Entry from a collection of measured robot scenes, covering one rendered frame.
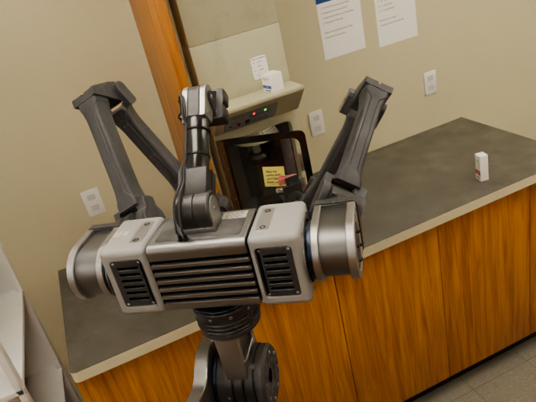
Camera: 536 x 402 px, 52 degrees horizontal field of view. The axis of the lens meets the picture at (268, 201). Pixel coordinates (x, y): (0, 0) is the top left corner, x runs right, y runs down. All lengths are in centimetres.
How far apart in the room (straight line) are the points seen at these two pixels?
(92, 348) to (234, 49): 107
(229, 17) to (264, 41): 15
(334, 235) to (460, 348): 166
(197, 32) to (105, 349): 105
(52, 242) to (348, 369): 130
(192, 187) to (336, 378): 139
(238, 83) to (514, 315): 160
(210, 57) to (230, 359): 104
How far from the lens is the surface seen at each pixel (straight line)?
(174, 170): 156
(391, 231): 204
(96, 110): 145
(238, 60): 190
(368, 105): 138
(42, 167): 230
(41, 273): 248
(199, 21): 185
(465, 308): 248
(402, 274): 217
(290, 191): 179
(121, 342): 187
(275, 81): 186
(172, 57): 174
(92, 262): 116
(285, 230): 97
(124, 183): 137
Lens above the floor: 201
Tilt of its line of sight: 26 degrees down
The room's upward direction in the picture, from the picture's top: 14 degrees counter-clockwise
